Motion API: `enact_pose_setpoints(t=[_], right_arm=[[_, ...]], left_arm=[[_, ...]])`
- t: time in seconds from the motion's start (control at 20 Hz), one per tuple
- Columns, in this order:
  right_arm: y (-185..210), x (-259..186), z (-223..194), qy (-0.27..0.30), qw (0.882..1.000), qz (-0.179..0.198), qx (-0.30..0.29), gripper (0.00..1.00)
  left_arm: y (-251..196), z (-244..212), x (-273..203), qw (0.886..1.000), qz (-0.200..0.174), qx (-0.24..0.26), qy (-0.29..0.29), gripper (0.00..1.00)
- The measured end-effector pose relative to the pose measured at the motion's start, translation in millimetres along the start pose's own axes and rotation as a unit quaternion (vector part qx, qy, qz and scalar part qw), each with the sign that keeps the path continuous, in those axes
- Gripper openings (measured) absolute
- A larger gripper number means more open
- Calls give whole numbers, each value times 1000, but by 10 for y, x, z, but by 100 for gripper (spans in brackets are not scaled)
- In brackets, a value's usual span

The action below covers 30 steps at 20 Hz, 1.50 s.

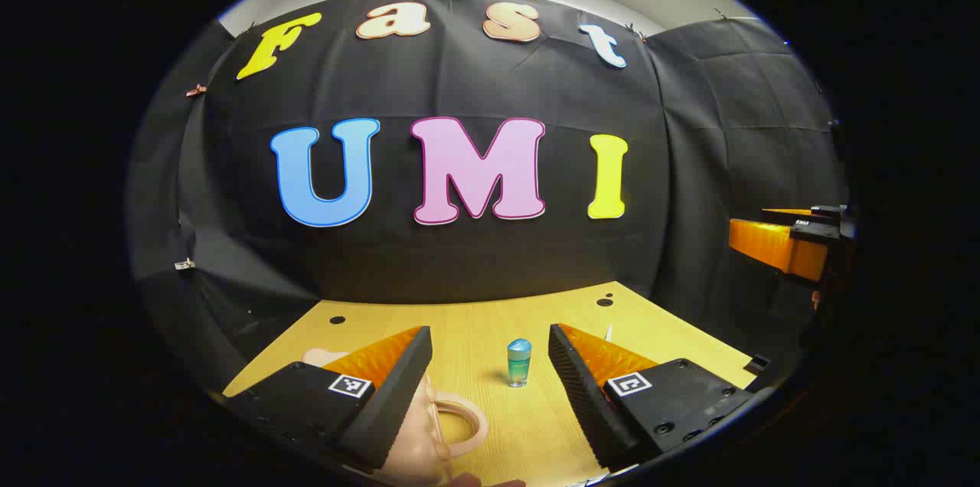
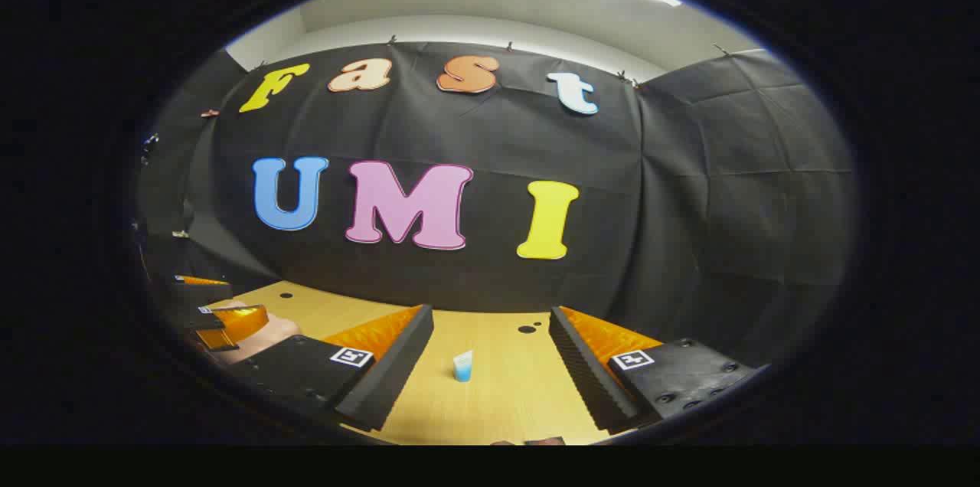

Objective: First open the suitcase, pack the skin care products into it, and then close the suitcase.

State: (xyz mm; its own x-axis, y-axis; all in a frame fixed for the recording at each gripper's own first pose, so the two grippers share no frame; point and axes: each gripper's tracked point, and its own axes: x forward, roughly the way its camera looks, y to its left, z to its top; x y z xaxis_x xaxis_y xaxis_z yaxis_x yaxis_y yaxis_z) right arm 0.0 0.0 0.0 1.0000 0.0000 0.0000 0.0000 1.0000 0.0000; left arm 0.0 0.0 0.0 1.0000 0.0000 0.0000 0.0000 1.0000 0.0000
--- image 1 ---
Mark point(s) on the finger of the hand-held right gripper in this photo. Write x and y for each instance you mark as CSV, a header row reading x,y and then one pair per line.
x,y
804,212
773,246

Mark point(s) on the copper clip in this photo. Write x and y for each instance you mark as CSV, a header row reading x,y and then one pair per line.
x,y
195,90

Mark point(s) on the black backdrop cloth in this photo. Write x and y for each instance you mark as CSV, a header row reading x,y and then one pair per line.
x,y
459,81

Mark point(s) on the blue-green lotion bottle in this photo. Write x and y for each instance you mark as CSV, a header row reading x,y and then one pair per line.
x,y
519,364

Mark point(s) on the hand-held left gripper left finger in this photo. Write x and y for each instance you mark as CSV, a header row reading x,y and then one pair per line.
x,y
394,403

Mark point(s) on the small black block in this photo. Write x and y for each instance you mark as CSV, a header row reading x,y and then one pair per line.
x,y
758,364

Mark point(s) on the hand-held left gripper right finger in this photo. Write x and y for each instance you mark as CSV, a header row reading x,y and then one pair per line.
x,y
582,395

